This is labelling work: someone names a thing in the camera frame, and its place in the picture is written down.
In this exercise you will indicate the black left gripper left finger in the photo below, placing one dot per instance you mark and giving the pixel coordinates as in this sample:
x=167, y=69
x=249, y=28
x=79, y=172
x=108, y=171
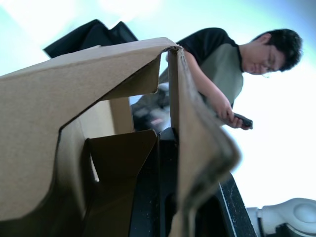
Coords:
x=158, y=187

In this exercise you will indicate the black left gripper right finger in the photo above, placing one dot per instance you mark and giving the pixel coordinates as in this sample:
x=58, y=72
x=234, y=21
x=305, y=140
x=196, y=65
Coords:
x=227, y=212

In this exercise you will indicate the black handheld phone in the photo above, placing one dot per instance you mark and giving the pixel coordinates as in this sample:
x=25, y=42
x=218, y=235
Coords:
x=247, y=122

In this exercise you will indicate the small brown cardboard box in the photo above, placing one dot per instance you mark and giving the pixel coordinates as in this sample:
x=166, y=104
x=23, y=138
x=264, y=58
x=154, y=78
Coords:
x=49, y=98

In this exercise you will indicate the person's right hand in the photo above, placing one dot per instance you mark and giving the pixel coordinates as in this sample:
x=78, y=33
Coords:
x=228, y=113

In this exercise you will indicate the dark background equipment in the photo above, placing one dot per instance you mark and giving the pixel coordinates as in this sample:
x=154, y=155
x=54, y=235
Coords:
x=150, y=108

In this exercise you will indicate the person in black-green shirt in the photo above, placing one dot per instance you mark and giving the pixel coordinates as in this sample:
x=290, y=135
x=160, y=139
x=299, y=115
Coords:
x=222, y=61

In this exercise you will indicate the black chair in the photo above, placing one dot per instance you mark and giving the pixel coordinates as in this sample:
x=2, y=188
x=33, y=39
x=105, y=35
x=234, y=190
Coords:
x=93, y=34

